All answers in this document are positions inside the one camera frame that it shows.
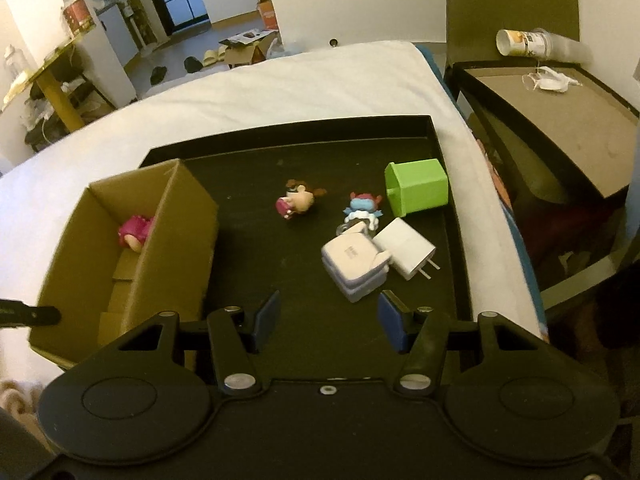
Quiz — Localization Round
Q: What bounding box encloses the black side table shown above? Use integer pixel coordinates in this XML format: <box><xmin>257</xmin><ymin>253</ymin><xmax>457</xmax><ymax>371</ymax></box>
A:
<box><xmin>444</xmin><ymin>60</ymin><xmax>640</xmax><ymax>311</ymax></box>

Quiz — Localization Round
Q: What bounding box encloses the orange figurine toy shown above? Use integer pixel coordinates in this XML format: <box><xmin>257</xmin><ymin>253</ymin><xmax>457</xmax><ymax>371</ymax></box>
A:
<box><xmin>341</xmin><ymin>191</ymin><xmax>385</xmax><ymax>236</ymax></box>

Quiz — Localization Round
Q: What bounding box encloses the olive green panel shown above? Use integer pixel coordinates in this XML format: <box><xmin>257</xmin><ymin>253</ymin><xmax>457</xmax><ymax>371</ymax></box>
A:
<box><xmin>444</xmin><ymin>0</ymin><xmax>580</xmax><ymax>67</ymax></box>

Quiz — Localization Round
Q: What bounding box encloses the black tray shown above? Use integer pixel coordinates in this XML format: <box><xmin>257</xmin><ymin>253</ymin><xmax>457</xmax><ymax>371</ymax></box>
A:
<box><xmin>137</xmin><ymin>115</ymin><xmax>474</xmax><ymax>380</ymax></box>

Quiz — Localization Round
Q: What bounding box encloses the pink dinosaur toy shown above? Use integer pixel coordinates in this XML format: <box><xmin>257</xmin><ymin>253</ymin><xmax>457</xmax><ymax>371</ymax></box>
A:
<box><xmin>118</xmin><ymin>214</ymin><xmax>155</xmax><ymax>251</ymax></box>

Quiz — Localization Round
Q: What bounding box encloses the grey-purple cube toy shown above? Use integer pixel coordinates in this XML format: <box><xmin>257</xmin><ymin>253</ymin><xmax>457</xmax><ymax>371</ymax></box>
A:
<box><xmin>321</xmin><ymin>222</ymin><xmax>392</xmax><ymax>304</ymax></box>

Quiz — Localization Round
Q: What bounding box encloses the brown cardboard box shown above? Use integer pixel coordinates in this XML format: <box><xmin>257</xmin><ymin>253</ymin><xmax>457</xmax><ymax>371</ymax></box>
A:
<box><xmin>29</xmin><ymin>158</ymin><xmax>221</xmax><ymax>372</ymax></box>

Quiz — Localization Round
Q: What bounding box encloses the printed blue bedsheet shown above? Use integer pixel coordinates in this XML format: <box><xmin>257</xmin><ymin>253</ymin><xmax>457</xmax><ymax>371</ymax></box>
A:
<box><xmin>415</xmin><ymin>44</ymin><xmax>549</xmax><ymax>346</ymax></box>

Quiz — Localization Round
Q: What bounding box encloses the open cardboard box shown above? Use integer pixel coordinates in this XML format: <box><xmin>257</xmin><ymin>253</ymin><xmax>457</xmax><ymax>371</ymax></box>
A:
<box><xmin>218</xmin><ymin>27</ymin><xmax>281</xmax><ymax>69</ymax></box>

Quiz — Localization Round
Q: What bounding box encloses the green cube container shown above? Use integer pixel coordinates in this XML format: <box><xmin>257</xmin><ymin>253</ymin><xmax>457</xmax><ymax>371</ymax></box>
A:
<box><xmin>384</xmin><ymin>158</ymin><xmax>449</xmax><ymax>217</ymax></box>

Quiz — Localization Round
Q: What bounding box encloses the white plug charger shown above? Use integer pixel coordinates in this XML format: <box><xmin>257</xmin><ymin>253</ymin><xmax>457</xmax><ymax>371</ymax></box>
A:
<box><xmin>374</xmin><ymin>217</ymin><xmax>442</xmax><ymax>282</ymax></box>

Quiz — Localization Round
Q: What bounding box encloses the brown-haired doll figurine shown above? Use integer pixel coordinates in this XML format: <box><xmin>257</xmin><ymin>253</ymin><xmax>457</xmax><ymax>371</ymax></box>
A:
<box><xmin>275</xmin><ymin>179</ymin><xmax>328</xmax><ymax>220</ymax></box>

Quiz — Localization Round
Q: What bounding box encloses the glass jar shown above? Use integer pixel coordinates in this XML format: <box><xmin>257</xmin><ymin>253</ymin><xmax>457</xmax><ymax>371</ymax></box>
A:
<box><xmin>2</xmin><ymin>45</ymin><xmax>31</xmax><ymax>79</ymax></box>

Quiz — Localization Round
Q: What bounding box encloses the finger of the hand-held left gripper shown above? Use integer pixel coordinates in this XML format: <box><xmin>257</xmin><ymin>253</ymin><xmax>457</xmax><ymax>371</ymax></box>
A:
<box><xmin>0</xmin><ymin>298</ymin><xmax>62</xmax><ymax>330</ymax></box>

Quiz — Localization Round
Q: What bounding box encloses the orange box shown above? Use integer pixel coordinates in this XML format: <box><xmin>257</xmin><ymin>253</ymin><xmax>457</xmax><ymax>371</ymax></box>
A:
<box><xmin>256</xmin><ymin>0</ymin><xmax>279</xmax><ymax>31</ymax></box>

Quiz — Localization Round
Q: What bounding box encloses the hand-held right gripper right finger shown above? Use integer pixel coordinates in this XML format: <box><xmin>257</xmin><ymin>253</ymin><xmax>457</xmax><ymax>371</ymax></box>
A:
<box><xmin>377</xmin><ymin>290</ymin><xmax>577</xmax><ymax>396</ymax></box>

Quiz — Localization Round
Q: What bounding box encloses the red canister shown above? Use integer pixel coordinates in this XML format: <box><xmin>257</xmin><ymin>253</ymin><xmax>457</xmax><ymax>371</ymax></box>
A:
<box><xmin>62</xmin><ymin>0</ymin><xmax>96</xmax><ymax>37</ymax></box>

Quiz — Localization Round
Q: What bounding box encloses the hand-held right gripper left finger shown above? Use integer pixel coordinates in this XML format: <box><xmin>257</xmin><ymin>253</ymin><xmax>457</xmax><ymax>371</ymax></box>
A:
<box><xmin>75</xmin><ymin>290</ymin><xmax>282</xmax><ymax>396</ymax></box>

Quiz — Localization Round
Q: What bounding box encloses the white face mask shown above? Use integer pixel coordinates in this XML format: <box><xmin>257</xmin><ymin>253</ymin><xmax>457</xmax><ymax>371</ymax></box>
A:
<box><xmin>522</xmin><ymin>66</ymin><xmax>584</xmax><ymax>95</ymax></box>

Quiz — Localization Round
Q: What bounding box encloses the gold round table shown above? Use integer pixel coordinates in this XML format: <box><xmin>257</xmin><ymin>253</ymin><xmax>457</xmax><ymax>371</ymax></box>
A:
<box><xmin>0</xmin><ymin>27</ymin><xmax>108</xmax><ymax>132</ymax></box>

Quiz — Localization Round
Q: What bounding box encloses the white cabinet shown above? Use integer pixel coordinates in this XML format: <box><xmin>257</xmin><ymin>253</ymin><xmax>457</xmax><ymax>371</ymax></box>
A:
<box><xmin>97</xmin><ymin>2</ymin><xmax>139</xmax><ymax>107</ymax></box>

